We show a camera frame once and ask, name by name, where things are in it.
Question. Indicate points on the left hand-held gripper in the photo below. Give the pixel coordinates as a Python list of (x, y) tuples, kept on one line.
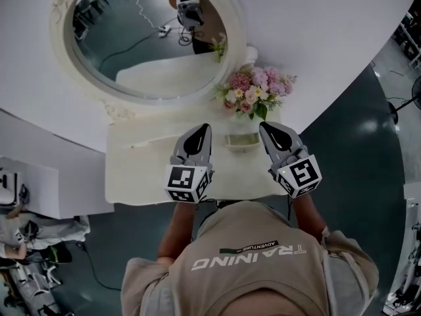
[(184, 183)]

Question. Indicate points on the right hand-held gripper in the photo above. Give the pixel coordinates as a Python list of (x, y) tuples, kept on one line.
[(302, 176)]

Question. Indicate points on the white dressing table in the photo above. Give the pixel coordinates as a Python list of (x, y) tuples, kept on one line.
[(141, 176)]

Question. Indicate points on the person's right forearm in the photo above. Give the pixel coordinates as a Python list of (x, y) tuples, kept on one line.
[(307, 216)]

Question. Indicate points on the person's left forearm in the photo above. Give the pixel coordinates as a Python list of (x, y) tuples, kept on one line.
[(177, 229)]

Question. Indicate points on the pink flower bouquet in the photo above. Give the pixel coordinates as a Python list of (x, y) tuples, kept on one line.
[(256, 87)]

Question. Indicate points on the oval white framed mirror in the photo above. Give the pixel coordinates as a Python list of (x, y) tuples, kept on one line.
[(148, 61)]

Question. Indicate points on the black standing fan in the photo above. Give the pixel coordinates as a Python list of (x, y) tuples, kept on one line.
[(393, 110)]

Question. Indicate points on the person's beige t-shirt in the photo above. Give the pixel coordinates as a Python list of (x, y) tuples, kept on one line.
[(256, 275)]

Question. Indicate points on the black green office chair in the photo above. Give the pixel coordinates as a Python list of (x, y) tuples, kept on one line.
[(59, 255)]

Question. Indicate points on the white box device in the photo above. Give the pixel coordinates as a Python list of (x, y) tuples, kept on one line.
[(8, 189)]

